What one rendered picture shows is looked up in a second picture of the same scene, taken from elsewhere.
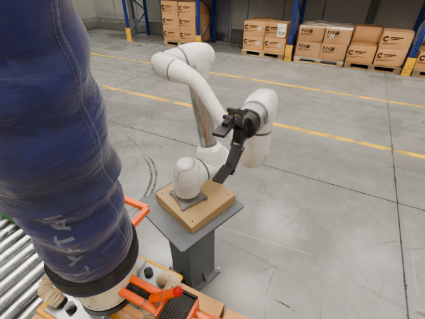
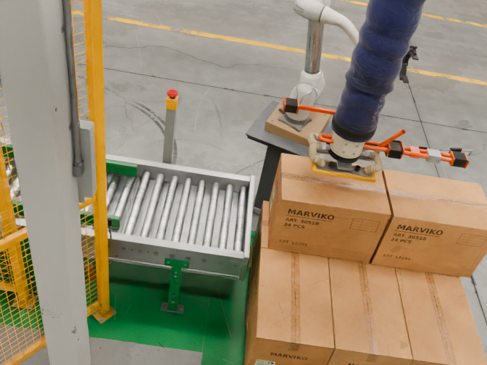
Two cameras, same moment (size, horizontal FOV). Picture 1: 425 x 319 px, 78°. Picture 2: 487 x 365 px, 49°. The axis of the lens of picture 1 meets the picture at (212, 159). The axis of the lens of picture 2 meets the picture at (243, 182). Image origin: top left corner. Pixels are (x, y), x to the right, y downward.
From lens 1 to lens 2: 2.48 m
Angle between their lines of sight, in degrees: 24
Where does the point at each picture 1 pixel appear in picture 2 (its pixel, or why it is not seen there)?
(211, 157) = (318, 82)
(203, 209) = (314, 128)
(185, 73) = (338, 17)
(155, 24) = not seen: outside the picture
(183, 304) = (396, 144)
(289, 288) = not seen: hidden behind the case
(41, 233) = (375, 103)
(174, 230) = (297, 148)
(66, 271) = (369, 124)
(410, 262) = (440, 167)
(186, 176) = (309, 99)
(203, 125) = (317, 53)
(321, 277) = not seen: hidden behind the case
